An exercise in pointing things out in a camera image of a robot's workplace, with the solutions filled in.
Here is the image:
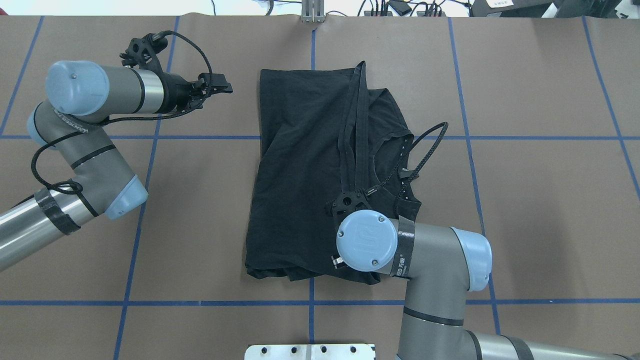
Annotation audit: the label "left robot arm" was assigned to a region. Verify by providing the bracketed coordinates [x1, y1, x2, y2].
[0, 60, 233, 271]

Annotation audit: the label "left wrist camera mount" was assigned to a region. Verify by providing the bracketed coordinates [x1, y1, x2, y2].
[119, 33, 169, 73]

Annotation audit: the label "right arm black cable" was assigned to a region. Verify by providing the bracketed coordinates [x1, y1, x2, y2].
[365, 122, 449, 221]

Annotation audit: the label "white camera pedestal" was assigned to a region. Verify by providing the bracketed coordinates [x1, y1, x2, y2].
[244, 342, 377, 360]

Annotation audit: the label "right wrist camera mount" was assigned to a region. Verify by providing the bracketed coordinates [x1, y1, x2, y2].
[324, 188, 373, 218]

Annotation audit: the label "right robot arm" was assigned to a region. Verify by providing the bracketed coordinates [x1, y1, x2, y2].
[333, 209, 626, 360]

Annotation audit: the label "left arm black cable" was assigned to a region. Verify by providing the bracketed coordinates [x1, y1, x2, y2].
[30, 30, 215, 217]

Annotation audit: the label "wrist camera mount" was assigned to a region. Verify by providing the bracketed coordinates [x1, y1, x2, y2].
[119, 33, 169, 73]
[324, 188, 373, 218]

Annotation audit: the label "aluminium frame post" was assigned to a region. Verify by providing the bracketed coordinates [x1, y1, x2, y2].
[301, 0, 326, 23]

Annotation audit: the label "black graphic t-shirt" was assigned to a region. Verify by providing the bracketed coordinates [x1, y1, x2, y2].
[245, 61, 421, 285]

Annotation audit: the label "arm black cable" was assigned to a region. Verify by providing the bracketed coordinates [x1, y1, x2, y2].
[365, 122, 449, 221]
[30, 30, 215, 217]

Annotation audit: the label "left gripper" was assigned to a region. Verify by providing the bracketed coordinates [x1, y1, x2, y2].
[161, 72, 234, 114]

